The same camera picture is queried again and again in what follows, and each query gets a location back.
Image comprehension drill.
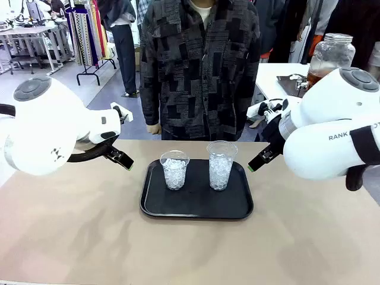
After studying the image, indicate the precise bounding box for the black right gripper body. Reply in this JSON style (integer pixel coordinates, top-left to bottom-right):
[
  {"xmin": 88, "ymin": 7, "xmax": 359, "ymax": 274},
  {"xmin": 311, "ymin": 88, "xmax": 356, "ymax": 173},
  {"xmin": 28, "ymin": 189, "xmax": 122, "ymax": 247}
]
[{"xmin": 263, "ymin": 114, "xmax": 287, "ymax": 155}]

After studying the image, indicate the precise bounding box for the tall clear iced cup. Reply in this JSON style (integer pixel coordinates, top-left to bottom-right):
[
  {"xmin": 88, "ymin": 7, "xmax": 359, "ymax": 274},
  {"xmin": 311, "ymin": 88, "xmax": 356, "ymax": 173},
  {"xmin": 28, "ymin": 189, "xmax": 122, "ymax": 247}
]
[{"xmin": 206, "ymin": 140, "xmax": 239, "ymax": 191}]

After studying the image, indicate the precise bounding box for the short clear iced cup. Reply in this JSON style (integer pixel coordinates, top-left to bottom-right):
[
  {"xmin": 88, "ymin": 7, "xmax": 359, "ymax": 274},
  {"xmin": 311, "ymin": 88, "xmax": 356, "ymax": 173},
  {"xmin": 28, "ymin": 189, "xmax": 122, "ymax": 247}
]
[{"xmin": 159, "ymin": 150, "xmax": 190, "ymax": 191}]

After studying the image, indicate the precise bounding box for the glass drink dispenser jar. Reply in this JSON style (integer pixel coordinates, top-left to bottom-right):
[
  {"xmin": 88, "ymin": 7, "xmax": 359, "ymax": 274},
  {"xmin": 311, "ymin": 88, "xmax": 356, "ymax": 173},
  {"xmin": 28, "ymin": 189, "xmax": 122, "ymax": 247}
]
[{"xmin": 292, "ymin": 33, "xmax": 356, "ymax": 93}]

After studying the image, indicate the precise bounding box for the person's left forearm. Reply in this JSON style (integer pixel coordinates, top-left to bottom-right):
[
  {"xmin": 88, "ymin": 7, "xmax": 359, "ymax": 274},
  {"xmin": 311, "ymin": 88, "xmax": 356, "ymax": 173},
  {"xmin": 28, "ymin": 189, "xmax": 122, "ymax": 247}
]
[{"xmin": 240, "ymin": 59, "xmax": 262, "ymax": 115}]

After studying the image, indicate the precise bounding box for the person's right forearm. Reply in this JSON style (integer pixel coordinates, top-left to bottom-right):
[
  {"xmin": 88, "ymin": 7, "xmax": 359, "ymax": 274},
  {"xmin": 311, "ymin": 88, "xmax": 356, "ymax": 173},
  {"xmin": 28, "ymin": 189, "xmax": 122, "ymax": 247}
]
[{"xmin": 140, "ymin": 71, "xmax": 163, "ymax": 127}]

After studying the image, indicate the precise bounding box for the black plastic serving tray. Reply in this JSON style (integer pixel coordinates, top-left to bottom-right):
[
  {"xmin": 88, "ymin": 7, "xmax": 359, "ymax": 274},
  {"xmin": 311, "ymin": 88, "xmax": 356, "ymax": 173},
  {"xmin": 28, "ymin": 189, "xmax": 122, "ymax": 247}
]
[{"xmin": 139, "ymin": 159, "xmax": 255, "ymax": 220}]

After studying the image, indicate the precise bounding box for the black clothes rack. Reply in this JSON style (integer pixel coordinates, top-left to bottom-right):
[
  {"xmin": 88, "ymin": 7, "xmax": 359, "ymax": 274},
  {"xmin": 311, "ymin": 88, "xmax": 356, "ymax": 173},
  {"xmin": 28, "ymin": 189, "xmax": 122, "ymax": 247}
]
[{"xmin": 64, "ymin": 0, "xmax": 118, "ymax": 86}]

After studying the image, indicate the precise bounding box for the person in patchwork jacket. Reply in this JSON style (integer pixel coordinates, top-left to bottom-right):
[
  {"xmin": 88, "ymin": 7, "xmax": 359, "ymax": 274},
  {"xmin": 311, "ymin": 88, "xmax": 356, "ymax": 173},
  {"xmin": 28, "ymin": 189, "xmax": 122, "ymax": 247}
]
[{"xmin": 139, "ymin": 0, "xmax": 262, "ymax": 142}]

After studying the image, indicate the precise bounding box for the mannequin in dark trousers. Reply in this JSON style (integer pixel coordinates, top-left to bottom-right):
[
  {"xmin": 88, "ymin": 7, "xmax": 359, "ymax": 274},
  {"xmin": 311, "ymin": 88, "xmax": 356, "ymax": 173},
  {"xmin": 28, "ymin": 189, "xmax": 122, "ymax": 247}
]
[{"xmin": 97, "ymin": 0, "xmax": 140, "ymax": 98}]

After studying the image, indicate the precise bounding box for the mannequin in dark coat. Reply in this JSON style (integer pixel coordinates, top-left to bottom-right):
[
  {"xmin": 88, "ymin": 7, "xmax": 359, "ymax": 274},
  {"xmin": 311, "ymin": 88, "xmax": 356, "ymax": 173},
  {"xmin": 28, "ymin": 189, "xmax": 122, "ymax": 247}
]
[{"xmin": 255, "ymin": 0, "xmax": 300, "ymax": 64}]

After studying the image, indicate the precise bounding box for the blue hanging fabric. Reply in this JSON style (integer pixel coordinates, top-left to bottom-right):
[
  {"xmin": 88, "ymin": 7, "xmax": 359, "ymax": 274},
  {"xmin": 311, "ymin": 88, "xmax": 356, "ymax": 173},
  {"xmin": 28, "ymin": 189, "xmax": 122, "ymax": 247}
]
[{"xmin": 87, "ymin": 5, "xmax": 99, "ymax": 67}]

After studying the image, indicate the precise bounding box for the yellow hanging fabric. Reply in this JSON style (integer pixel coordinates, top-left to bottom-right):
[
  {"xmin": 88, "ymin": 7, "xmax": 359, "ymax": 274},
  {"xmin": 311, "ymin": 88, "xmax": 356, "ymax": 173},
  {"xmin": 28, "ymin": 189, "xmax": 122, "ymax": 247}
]
[{"xmin": 100, "ymin": 2, "xmax": 113, "ymax": 59}]

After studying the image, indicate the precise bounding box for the mannequin in grey jacket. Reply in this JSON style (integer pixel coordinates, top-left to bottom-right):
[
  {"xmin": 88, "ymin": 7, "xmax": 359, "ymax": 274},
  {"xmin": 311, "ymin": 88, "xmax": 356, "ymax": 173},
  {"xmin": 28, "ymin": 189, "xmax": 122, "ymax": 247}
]
[{"xmin": 296, "ymin": 0, "xmax": 339, "ymax": 65}]

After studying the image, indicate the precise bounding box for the cream patterned hanging fabric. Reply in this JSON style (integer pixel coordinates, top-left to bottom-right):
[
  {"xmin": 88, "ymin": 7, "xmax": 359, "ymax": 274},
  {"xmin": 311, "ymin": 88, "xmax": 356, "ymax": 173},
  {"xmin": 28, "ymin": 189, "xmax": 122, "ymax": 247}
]
[{"xmin": 72, "ymin": 4, "xmax": 91, "ymax": 66}]

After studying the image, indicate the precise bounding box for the red hanging fabric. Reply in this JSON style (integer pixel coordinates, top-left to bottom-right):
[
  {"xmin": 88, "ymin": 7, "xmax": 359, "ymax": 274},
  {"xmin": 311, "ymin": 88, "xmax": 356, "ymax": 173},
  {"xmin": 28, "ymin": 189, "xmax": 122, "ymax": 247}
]
[{"xmin": 93, "ymin": 0, "xmax": 106, "ymax": 60}]

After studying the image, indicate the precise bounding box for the mannequin in plaid shirt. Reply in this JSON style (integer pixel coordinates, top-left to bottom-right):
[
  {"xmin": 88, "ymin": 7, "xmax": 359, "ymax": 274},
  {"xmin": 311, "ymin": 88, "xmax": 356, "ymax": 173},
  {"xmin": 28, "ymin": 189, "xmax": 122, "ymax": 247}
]
[{"xmin": 137, "ymin": 0, "xmax": 151, "ymax": 29}]

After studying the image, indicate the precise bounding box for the white metal workbench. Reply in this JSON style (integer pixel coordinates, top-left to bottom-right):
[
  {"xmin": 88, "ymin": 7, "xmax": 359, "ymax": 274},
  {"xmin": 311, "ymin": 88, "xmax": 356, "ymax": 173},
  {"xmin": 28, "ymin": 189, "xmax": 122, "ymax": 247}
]
[{"xmin": 0, "ymin": 23, "xmax": 74, "ymax": 77}]

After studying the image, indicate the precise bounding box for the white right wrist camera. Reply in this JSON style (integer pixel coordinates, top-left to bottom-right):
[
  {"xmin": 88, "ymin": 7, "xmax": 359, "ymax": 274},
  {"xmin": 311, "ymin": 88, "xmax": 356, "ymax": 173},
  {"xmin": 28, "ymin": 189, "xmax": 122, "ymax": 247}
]
[{"xmin": 246, "ymin": 99, "xmax": 290, "ymax": 124}]

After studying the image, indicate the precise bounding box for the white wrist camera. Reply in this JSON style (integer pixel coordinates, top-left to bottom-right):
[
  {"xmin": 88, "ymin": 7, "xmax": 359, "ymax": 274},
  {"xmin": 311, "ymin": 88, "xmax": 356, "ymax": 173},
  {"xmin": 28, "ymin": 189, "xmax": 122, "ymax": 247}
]
[
  {"xmin": 246, "ymin": 99, "xmax": 290, "ymax": 124},
  {"xmin": 110, "ymin": 102, "xmax": 132, "ymax": 123}
]

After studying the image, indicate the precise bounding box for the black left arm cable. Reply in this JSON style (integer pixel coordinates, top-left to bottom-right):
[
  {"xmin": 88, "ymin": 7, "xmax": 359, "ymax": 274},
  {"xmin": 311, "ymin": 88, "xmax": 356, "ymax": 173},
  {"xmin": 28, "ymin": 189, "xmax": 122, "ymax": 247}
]
[{"xmin": 0, "ymin": 103, "xmax": 115, "ymax": 163}]

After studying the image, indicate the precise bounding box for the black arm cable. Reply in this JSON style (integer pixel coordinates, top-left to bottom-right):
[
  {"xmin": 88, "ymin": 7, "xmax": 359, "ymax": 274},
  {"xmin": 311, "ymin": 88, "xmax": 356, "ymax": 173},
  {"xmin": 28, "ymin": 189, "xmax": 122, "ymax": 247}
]
[
  {"xmin": 0, "ymin": 103, "xmax": 115, "ymax": 163},
  {"xmin": 345, "ymin": 126, "xmax": 380, "ymax": 192}
]

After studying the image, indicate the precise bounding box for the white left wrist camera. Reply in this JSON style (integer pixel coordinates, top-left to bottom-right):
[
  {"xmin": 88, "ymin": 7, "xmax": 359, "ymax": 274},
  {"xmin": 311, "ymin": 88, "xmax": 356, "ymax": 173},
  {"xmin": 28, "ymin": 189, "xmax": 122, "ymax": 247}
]
[{"xmin": 110, "ymin": 102, "xmax": 132, "ymax": 123}]

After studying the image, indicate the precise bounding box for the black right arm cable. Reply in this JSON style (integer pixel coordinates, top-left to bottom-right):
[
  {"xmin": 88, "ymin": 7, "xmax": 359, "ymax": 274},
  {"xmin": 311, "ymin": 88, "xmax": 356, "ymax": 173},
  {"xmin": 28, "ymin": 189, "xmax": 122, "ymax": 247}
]
[{"xmin": 345, "ymin": 126, "xmax": 380, "ymax": 192}]

